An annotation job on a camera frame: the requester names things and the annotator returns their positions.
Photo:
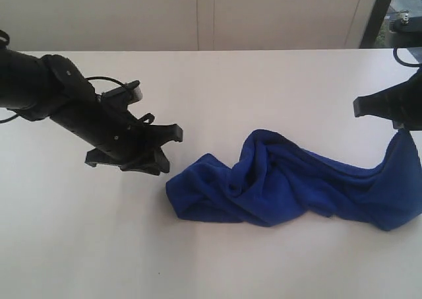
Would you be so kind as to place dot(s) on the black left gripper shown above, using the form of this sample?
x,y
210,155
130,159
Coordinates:
x,y
117,136

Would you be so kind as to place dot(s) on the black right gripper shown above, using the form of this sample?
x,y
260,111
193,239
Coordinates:
x,y
402,102

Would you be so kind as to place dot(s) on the blue terry towel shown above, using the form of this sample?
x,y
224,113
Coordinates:
x,y
276,181

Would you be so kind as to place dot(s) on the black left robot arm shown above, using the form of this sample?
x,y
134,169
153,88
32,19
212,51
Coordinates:
x,y
24,82

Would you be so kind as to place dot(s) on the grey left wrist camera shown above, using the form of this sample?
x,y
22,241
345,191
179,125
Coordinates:
x,y
124,95

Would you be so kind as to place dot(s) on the black window frame post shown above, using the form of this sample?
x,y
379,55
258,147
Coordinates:
x,y
375,21

